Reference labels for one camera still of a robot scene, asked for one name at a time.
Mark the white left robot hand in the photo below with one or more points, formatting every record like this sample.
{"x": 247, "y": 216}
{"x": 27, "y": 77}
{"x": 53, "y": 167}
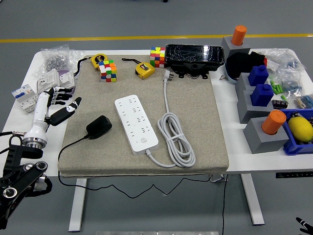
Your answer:
{"x": 40, "y": 115}

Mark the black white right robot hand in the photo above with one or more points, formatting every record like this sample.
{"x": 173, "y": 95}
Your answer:
{"x": 308, "y": 226}

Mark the black plug adapter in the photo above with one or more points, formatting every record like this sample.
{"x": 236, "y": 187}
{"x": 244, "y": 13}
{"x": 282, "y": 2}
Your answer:
{"x": 99, "y": 127}

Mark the white power strip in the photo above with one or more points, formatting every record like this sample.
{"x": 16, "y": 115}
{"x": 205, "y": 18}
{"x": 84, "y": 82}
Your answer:
{"x": 137, "y": 122}

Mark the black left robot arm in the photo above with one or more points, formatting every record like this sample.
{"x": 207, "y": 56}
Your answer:
{"x": 19, "y": 176}

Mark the white blue circuit breaker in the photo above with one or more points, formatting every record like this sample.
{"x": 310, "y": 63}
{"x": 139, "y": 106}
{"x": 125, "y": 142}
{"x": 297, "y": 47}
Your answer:
{"x": 24, "y": 95}

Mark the lilac tape roll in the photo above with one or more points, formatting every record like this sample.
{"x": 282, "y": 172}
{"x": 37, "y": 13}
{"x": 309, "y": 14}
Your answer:
{"x": 73, "y": 89}

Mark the black table control panel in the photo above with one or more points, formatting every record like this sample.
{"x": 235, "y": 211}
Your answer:
{"x": 293, "y": 175}

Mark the clear bag of metal nuts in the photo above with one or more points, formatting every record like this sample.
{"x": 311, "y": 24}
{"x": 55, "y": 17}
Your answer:
{"x": 55, "y": 61}

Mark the white table leg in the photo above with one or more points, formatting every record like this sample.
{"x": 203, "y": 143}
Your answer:
{"x": 78, "y": 205}
{"x": 253, "y": 200}

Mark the round yellow tape measure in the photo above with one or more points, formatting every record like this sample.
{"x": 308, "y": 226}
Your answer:
{"x": 96, "y": 60}

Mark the colourful puzzle cube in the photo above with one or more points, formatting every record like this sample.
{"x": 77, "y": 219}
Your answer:
{"x": 157, "y": 57}
{"x": 107, "y": 71}

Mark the blue plastic bin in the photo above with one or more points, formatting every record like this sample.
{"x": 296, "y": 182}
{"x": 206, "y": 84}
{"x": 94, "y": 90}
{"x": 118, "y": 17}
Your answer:
{"x": 292, "y": 147}

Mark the grey block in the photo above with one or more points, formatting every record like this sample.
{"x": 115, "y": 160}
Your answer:
{"x": 264, "y": 144}
{"x": 242, "y": 84}
{"x": 228, "y": 46}
{"x": 247, "y": 112}

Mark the yellow lemon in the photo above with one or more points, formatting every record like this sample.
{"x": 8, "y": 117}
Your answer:
{"x": 300, "y": 128}

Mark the orange cylinder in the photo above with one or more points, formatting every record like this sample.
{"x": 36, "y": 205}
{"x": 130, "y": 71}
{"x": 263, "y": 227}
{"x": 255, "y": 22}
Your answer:
{"x": 239, "y": 35}
{"x": 274, "y": 122}

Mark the small black white toy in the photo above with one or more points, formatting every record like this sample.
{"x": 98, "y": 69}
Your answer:
{"x": 295, "y": 114}

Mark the square yellow tape measure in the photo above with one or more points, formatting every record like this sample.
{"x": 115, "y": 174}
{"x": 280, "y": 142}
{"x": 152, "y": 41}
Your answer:
{"x": 145, "y": 71}

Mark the clear bag of resistors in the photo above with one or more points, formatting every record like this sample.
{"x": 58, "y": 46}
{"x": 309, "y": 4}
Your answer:
{"x": 304, "y": 101}

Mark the black component strip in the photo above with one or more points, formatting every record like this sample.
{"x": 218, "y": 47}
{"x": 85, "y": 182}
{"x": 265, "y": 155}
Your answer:
{"x": 280, "y": 104}

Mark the blue block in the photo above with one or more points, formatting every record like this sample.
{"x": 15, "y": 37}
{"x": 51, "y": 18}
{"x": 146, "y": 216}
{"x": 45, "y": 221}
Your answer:
{"x": 258, "y": 76}
{"x": 261, "y": 95}

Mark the green plastic pegs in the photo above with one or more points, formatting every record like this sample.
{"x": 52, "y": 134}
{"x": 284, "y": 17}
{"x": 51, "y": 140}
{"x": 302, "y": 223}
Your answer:
{"x": 276, "y": 88}

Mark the clear bag of blue parts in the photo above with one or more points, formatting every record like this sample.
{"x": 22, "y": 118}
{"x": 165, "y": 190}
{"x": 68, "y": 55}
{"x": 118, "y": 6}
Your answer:
{"x": 283, "y": 60}
{"x": 291, "y": 84}

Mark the grey-brown mat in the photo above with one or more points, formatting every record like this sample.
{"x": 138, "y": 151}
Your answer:
{"x": 195, "y": 110}

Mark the black device cracked glossy top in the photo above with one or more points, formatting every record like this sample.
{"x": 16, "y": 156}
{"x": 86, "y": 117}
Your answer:
{"x": 193, "y": 55}

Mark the white blue dish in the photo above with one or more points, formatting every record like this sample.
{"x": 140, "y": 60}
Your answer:
{"x": 230, "y": 77}

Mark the black cloth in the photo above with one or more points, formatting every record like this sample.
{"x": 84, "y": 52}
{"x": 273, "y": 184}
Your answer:
{"x": 238, "y": 64}

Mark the white wall socket panel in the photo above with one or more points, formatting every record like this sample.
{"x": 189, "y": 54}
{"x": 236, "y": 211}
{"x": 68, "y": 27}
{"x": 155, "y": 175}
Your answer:
{"x": 47, "y": 80}
{"x": 66, "y": 79}

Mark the small metal bracket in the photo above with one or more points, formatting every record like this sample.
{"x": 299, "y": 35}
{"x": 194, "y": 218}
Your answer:
{"x": 222, "y": 77}

